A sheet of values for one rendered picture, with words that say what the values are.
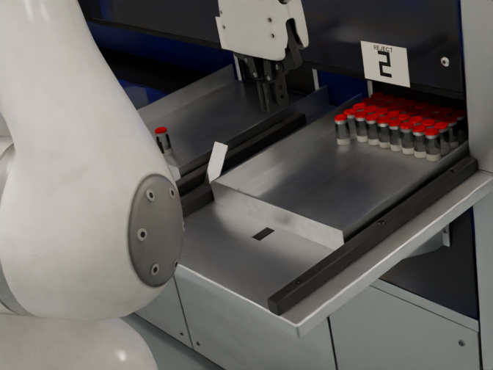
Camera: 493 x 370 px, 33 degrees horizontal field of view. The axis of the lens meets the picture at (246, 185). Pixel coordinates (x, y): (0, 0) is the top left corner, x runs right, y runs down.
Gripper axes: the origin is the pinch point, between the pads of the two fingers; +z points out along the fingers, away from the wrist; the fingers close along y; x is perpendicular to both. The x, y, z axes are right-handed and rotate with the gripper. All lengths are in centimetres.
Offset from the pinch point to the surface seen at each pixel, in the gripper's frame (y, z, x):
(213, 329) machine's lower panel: 72, 88, -28
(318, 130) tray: 19.8, 20.6, -24.8
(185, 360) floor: 93, 110, -30
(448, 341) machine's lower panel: 0, 57, -28
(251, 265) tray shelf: 2.8, 22.3, 6.4
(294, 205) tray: 8.4, 22.1, -7.3
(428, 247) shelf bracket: -1.1, 35.5, -24.2
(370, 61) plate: 9.7, 8.3, -28.0
